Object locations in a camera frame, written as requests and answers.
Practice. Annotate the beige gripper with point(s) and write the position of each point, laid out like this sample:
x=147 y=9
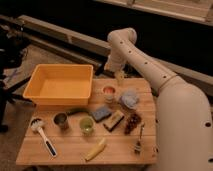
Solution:
x=119 y=75

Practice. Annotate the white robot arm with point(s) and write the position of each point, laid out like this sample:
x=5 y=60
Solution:
x=184 y=130

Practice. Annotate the orange topped white cup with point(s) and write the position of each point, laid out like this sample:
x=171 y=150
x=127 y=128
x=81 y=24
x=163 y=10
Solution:
x=109 y=94

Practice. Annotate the green plastic cup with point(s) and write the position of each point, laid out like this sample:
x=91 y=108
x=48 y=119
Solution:
x=86 y=125

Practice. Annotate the metal cup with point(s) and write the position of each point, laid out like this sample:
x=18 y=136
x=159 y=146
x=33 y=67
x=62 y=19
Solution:
x=61 y=120

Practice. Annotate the crumpled blue cloth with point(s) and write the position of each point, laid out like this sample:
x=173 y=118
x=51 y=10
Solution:
x=129 y=99

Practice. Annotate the blue sponge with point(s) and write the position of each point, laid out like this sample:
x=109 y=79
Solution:
x=101 y=113

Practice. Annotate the dark grape bunch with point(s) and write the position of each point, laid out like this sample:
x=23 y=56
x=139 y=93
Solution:
x=132 y=121

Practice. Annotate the yellow plastic bin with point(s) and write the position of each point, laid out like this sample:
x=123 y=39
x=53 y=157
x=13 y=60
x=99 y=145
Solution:
x=60 y=84

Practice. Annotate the metal fork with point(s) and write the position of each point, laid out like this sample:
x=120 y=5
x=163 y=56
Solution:
x=137 y=147

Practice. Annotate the yellow banana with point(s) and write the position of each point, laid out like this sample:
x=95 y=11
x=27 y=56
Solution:
x=94 y=151

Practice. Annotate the white dish brush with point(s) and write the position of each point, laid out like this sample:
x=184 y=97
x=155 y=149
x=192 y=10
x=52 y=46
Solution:
x=37 y=125

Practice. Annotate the black tripod stand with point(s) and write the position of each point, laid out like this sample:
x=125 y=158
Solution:
x=11 y=56

